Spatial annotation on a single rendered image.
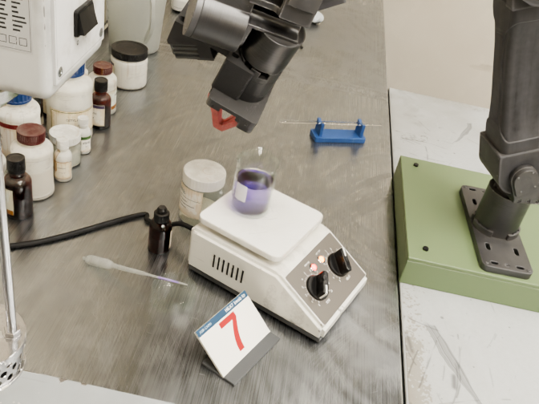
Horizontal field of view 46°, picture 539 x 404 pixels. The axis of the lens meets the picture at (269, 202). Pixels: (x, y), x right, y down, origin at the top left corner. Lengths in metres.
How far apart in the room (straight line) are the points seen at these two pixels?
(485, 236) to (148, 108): 0.62
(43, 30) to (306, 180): 0.77
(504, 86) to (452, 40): 1.46
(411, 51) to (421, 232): 1.42
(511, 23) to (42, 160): 0.61
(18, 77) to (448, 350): 0.64
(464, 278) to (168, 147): 0.51
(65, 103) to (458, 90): 1.61
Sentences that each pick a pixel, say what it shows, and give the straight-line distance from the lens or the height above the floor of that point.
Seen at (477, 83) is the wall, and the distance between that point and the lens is 2.36.
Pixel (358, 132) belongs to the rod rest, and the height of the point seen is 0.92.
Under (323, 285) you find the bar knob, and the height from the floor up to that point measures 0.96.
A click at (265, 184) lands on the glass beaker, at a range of 0.76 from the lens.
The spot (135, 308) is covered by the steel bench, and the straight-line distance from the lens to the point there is 0.78.
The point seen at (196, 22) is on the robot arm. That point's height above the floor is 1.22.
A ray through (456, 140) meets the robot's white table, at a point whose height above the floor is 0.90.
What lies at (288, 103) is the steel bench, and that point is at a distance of 1.28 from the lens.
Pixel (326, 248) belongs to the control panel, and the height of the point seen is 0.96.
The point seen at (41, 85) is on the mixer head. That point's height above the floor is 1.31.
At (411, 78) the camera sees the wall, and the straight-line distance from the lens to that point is 2.32.
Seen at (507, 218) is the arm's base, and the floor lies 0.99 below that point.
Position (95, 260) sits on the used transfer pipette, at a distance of 0.82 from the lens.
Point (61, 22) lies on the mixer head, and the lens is 0.32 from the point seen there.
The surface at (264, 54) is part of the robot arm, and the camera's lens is 0.71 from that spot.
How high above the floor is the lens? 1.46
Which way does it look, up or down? 35 degrees down
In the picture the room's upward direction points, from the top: 12 degrees clockwise
